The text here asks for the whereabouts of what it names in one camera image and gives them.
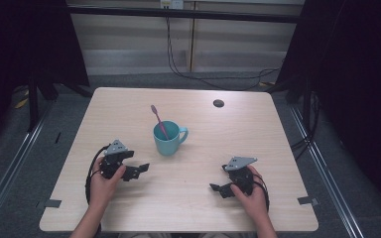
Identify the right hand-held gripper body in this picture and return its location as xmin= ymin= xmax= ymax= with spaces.
xmin=221 ymin=156 xmax=259 ymax=196

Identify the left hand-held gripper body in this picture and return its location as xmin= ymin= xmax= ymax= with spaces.
xmin=98 ymin=139 xmax=136 ymax=181

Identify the teal mug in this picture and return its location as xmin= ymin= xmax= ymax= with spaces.
xmin=153 ymin=120 xmax=190 ymax=157

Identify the pink toothbrush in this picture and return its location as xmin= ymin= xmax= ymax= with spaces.
xmin=150 ymin=104 xmax=171 ymax=142

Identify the person's right hand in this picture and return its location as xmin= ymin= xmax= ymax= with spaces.
xmin=229 ymin=165 xmax=270 ymax=222

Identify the person's left hand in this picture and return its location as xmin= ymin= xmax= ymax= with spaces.
xmin=87 ymin=158 xmax=128 ymax=208

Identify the grey tape strip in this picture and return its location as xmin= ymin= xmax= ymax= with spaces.
xmin=44 ymin=198 xmax=63 ymax=209
xmin=297 ymin=195 xmax=319 ymax=206

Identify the black stand pole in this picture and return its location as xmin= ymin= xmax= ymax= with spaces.
xmin=27 ymin=70 xmax=42 ymax=133
xmin=301 ymin=80 xmax=314 ymax=143

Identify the yellow floor scrap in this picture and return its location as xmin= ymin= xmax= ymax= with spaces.
xmin=14 ymin=97 xmax=30 ymax=110

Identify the black curtain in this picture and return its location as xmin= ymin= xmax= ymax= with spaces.
xmin=267 ymin=0 xmax=381 ymax=216
xmin=0 ymin=0 xmax=91 ymax=157

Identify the black horizontal bar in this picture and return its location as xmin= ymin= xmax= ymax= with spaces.
xmin=66 ymin=5 xmax=302 ymax=25

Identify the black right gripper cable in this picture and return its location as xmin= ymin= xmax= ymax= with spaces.
xmin=252 ymin=173 xmax=271 ymax=213

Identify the bundle of black floor cables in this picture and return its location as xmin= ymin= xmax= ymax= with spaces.
xmin=290 ymin=92 xmax=322 ymax=162

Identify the metal floor rail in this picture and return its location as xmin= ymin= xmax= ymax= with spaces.
xmin=288 ymin=104 xmax=366 ymax=238
xmin=0 ymin=100 xmax=55 ymax=231

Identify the long black wall cable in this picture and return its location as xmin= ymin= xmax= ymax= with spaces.
xmin=165 ymin=15 xmax=282 ymax=91

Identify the white wall power outlet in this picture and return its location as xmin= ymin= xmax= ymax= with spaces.
xmin=159 ymin=0 xmax=185 ymax=10

